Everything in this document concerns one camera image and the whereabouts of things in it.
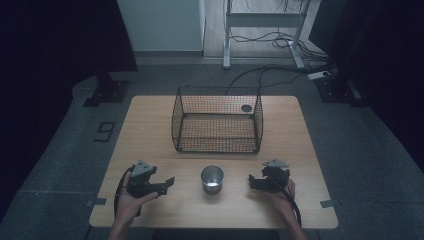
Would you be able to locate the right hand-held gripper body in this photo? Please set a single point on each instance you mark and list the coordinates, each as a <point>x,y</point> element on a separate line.
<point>275,176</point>

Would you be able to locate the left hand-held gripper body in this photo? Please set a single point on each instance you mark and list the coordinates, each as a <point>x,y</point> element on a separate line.
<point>141,178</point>

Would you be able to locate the metal cup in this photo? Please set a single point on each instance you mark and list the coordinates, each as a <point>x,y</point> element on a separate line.
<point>212,179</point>

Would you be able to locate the person's right hand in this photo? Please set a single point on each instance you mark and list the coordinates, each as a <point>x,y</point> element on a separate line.
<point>283,200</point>

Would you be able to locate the person's left hand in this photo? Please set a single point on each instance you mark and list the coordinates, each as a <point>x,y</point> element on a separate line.
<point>131,202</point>

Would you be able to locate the white power strip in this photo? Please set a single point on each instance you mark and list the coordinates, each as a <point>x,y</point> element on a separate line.
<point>319,74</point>

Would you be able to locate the dark curtain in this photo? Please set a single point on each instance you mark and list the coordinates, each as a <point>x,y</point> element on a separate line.
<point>383,66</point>
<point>50,66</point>

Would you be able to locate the black stand base plate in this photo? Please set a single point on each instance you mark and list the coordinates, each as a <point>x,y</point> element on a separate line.
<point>107,93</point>
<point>336,89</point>

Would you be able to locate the white metal desk frame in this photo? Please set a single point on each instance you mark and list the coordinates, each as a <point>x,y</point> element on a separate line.
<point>263,30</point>

